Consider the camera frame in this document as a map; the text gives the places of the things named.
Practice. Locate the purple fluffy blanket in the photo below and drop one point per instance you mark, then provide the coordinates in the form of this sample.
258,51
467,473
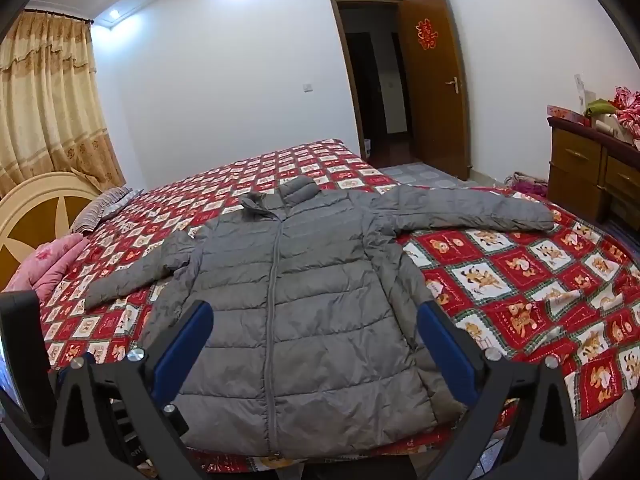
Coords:
525,184

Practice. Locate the red paper door decoration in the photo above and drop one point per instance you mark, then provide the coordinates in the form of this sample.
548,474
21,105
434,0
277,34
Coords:
427,34

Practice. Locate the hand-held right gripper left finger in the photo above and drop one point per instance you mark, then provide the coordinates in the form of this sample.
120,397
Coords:
182,355

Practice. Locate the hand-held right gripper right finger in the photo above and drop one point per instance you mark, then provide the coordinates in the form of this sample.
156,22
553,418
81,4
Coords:
447,355

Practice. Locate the pink flat box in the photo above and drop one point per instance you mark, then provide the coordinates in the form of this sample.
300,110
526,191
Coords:
565,114

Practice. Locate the white wall paper sheet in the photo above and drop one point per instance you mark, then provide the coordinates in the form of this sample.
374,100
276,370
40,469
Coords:
580,91

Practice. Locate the brown wooden door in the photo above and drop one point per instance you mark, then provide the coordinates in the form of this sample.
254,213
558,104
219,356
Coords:
432,125

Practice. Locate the red printed bedsheet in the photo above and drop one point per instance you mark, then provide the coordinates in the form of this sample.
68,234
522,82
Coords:
500,280

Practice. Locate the dark curtain rod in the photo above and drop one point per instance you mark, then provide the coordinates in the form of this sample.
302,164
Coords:
65,16

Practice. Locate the striped pillow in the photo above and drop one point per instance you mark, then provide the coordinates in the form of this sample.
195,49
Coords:
105,207

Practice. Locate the cream wooden headboard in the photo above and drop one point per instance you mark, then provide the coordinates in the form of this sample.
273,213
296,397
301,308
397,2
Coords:
30,210

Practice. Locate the dark wooden door frame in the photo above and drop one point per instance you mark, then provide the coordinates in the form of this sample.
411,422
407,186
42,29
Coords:
340,60

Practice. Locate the beige patterned curtain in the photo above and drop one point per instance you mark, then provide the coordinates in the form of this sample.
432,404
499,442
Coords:
50,100

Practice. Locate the ceiling spot light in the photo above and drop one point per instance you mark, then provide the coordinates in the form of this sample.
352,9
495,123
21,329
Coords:
115,13

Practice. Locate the red patterned cloth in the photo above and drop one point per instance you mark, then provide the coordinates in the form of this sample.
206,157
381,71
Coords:
629,110

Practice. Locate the brown wooden dresser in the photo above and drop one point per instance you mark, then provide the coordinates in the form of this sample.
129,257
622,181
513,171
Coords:
575,165

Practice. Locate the grey puffer jacket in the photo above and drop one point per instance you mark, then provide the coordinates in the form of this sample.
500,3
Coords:
310,285

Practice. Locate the pink quilt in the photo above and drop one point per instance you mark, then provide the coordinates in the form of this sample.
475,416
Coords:
47,262

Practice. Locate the green cloth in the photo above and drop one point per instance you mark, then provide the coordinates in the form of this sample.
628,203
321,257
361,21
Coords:
602,107

